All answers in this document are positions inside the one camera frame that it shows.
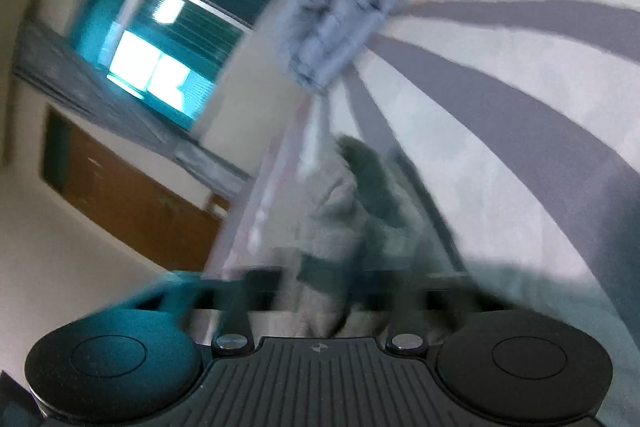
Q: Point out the folded light blue quilt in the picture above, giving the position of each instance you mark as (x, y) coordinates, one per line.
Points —
(340, 7)

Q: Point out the grey curtain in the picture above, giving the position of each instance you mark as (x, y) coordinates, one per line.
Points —
(100, 97)

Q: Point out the aluminium frame window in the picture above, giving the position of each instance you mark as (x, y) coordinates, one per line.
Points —
(190, 7)

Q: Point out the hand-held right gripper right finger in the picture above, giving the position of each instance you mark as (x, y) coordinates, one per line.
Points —
(325, 274)

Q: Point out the purple pink striped bedspread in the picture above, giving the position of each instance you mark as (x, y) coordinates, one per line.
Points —
(500, 117)

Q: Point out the brown wooden door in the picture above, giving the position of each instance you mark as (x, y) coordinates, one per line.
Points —
(130, 202)

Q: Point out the grey fleece pants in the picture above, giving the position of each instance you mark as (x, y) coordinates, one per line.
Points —
(345, 217)

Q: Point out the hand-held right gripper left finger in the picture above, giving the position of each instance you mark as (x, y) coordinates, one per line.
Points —
(260, 284)

